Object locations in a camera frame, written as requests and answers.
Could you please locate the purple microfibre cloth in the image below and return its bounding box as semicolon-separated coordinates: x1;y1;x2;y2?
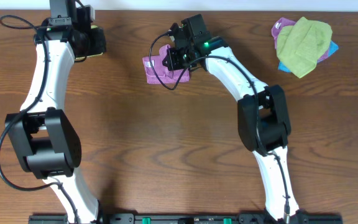
142;44;183;85

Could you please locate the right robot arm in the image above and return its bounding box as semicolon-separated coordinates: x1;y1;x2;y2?
162;14;299;223

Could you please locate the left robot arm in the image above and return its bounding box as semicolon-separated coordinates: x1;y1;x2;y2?
1;0;106;223

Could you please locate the folded light green cloth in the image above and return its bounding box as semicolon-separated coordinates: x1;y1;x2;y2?
75;26;106;63

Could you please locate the crumpled olive green cloth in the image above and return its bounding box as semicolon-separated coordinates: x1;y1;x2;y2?
276;17;333;78

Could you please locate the blue cloth under pile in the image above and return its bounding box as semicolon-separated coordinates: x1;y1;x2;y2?
278;41;339;73

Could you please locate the right black cable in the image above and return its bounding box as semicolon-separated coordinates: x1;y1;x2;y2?
148;30;291;222

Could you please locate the black cable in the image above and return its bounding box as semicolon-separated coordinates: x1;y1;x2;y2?
148;30;291;222
0;0;93;223

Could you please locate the left black cable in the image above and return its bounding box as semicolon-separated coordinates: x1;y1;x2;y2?
0;0;93;223

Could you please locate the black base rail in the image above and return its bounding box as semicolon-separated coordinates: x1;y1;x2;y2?
28;212;343;224

